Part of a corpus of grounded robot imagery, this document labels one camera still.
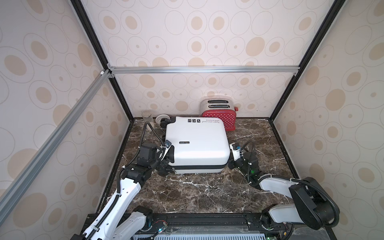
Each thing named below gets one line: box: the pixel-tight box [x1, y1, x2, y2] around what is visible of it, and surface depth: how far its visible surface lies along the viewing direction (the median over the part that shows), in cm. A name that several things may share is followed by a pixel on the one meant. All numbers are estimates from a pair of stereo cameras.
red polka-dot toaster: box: [200, 98, 239, 132], surface depth 105 cm
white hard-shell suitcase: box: [160, 116, 230, 174], surface depth 84 cm
